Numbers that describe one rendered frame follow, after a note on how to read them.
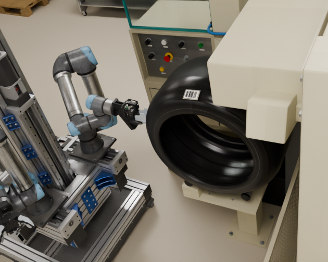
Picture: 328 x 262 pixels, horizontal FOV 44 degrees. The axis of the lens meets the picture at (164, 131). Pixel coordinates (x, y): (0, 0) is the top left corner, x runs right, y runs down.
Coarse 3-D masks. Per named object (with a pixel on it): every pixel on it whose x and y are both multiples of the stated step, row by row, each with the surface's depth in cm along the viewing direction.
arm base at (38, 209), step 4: (44, 192) 220; (44, 196) 219; (48, 196) 224; (40, 200) 217; (44, 200) 219; (48, 200) 221; (52, 200) 224; (32, 204) 216; (36, 204) 216; (40, 204) 217; (44, 204) 219; (48, 204) 220; (52, 204) 223; (28, 208) 219; (32, 208) 217; (36, 208) 218; (40, 208) 218; (44, 208) 219; (48, 208) 221; (28, 212) 222; (32, 212) 219; (36, 212) 218; (40, 212) 218; (44, 212) 220
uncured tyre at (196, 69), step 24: (192, 72) 156; (168, 96) 155; (168, 120) 192; (192, 120) 197; (216, 120) 147; (240, 120) 144; (168, 144) 190; (192, 144) 199; (216, 144) 200; (240, 144) 193; (264, 144) 147; (288, 144) 163; (192, 168) 192; (216, 168) 193; (240, 168) 189; (264, 168) 154; (216, 192) 180; (240, 192) 172
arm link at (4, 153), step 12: (0, 132) 186; (0, 144) 186; (0, 156) 188; (12, 156) 191; (12, 168) 191; (12, 180) 195; (24, 180) 194; (24, 192) 195; (36, 192) 198; (24, 204) 196
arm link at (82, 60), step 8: (80, 48) 215; (88, 48) 215; (72, 56) 213; (80, 56) 214; (88, 56) 214; (72, 64) 214; (80, 64) 215; (88, 64) 216; (96, 64) 220; (72, 72) 218; (80, 72) 219; (88, 72) 219; (88, 80) 223; (96, 80) 226; (88, 88) 227; (96, 88) 228; (104, 96) 235; (112, 120) 241
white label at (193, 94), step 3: (186, 90) 149; (189, 90) 148; (192, 90) 148; (195, 90) 147; (198, 90) 147; (186, 93) 148; (189, 93) 148; (192, 93) 147; (195, 93) 147; (198, 93) 146; (183, 96) 148; (186, 96) 148; (189, 96) 147; (192, 96) 147; (195, 96) 146; (198, 96) 146; (192, 99) 146; (195, 99) 146
